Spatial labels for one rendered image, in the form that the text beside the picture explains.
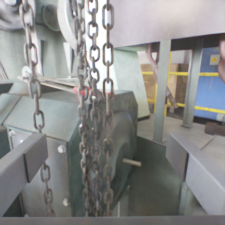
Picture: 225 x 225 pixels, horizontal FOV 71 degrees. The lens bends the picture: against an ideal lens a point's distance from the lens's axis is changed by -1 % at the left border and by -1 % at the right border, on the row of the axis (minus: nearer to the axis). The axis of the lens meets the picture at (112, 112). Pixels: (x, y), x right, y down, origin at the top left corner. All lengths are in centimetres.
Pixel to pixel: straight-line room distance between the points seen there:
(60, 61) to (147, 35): 82
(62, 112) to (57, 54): 102
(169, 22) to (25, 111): 59
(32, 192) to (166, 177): 56
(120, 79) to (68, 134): 67
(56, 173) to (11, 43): 103
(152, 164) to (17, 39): 114
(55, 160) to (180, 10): 64
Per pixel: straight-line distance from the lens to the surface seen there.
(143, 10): 81
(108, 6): 24
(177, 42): 109
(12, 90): 65
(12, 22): 119
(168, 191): 86
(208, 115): 336
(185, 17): 70
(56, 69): 138
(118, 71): 98
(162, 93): 71
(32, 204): 57
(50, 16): 136
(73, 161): 38
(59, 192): 44
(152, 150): 80
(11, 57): 129
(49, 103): 45
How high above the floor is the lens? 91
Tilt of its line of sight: 15 degrees down
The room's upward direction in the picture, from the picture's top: straight up
